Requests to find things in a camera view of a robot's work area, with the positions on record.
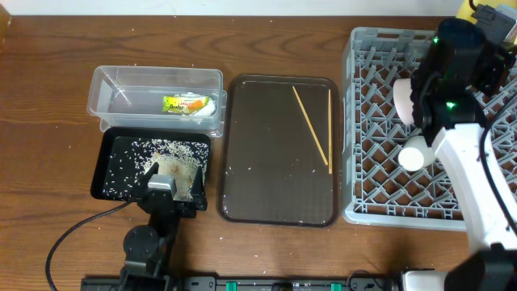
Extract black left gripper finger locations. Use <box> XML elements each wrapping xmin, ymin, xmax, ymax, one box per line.
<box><xmin>139</xmin><ymin>162</ymin><xmax>159</xmax><ymax>198</ymax></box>
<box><xmin>191</xmin><ymin>167</ymin><xmax>208</xmax><ymax>211</ymax></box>

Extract white rice pile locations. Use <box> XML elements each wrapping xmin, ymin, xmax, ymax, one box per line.
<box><xmin>100</xmin><ymin>137</ymin><xmax>209</xmax><ymax>200</ymax></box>

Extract yellow plate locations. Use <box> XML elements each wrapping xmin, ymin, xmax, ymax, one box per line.
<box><xmin>456</xmin><ymin>0</ymin><xmax>516</xmax><ymax>23</ymax></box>

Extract green snack wrapper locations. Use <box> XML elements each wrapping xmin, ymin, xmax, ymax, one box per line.
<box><xmin>162</xmin><ymin>95</ymin><xmax>187</xmax><ymax>115</ymax></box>

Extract light blue bowl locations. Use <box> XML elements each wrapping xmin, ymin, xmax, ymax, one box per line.
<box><xmin>393</xmin><ymin>78</ymin><xmax>414</xmax><ymax>125</ymax></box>

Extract white bowl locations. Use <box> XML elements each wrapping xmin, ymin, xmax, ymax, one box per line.
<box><xmin>397</xmin><ymin>136</ymin><xmax>435</xmax><ymax>171</ymax></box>

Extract wooden chopstick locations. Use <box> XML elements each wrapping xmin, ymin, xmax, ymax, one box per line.
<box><xmin>327</xmin><ymin>89</ymin><xmax>333</xmax><ymax>174</ymax></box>
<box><xmin>292</xmin><ymin>86</ymin><xmax>330</xmax><ymax>166</ymax></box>

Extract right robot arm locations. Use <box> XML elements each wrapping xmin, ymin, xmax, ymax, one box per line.
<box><xmin>217</xmin><ymin>17</ymin><xmax>516</xmax><ymax>290</ymax></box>

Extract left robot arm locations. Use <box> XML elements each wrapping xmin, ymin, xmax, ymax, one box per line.
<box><xmin>118</xmin><ymin>163</ymin><xmax>207</xmax><ymax>290</ymax></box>

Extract grey dishwasher rack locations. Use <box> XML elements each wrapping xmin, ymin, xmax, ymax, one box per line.
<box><xmin>342</xmin><ymin>27</ymin><xmax>517</xmax><ymax>232</ymax></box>

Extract black plastic tray bin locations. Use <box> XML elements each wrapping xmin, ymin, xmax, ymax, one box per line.
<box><xmin>90</xmin><ymin>127</ymin><xmax>211</xmax><ymax>201</ymax></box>

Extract clear plastic bin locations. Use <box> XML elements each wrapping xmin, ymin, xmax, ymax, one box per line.
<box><xmin>87</xmin><ymin>65</ymin><xmax>227</xmax><ymax>137</ymax></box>

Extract dark brown serving tray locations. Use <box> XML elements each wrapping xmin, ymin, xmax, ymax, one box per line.
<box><xmin>217</xmin><ymin>74</ymin><xmax>342</xmax><ymax>228</ymax></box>

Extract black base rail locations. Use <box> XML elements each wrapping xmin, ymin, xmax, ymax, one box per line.
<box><xmin>80</xmin><ymin>274</ymin><xmax>400</xmax><ymax>291</ymax></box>

